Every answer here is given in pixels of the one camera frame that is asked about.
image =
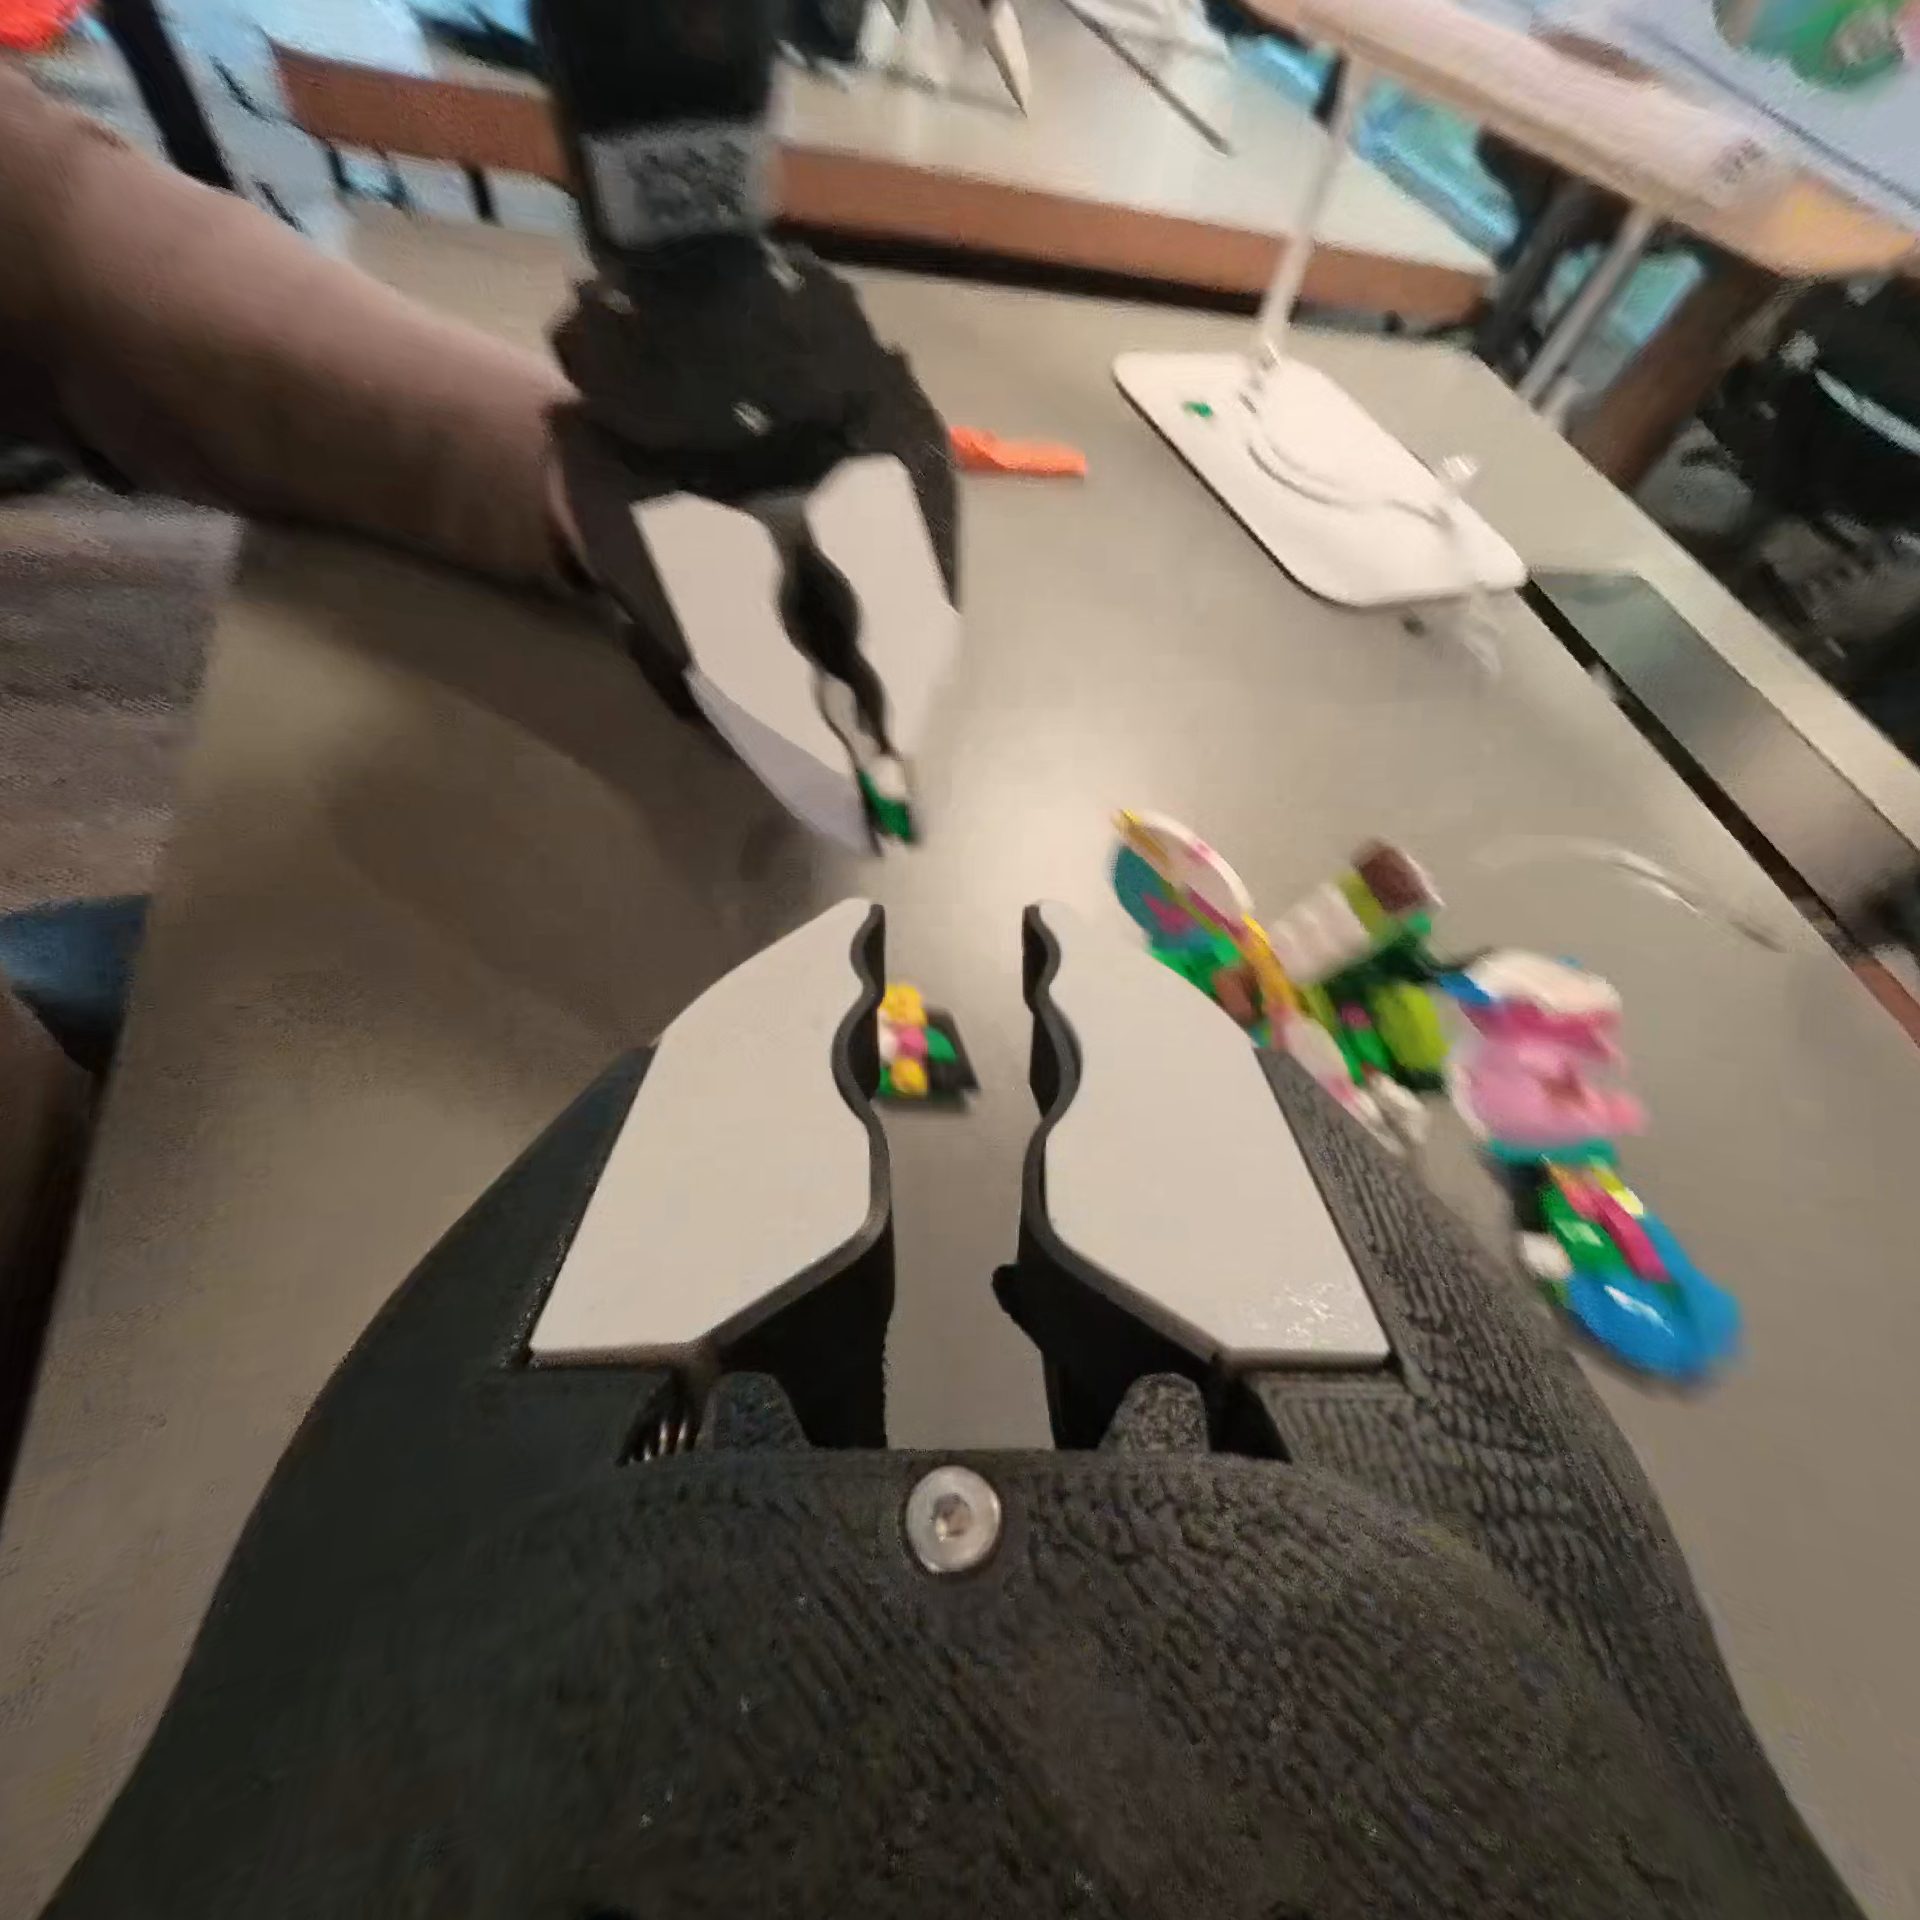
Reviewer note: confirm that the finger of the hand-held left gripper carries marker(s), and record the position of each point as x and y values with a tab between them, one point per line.
721	616
902	585

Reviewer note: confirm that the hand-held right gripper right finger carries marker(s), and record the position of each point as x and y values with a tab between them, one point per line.
1200	1201

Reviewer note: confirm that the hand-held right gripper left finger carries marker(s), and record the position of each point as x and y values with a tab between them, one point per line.
721	1155

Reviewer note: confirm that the small green white lego piece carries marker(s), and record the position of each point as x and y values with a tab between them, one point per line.
888	798

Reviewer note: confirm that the small yellow pink lego piece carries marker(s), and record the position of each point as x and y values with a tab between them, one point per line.
914	1049

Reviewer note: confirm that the person's left forearm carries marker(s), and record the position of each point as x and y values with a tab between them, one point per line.
271	359

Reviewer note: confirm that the colourful lego butterfly model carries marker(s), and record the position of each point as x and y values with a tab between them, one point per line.
1394	1035

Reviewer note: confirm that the lego instruction booklet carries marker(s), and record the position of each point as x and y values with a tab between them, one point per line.
1757	90

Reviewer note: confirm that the orange brick separator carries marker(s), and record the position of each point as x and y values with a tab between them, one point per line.
1019	451

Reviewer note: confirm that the wood-edged grey table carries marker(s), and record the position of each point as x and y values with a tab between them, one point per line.
1050	195

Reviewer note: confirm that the white book stand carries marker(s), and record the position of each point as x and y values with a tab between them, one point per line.
1320	464

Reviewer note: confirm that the black office chair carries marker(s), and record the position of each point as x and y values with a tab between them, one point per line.
1815	451

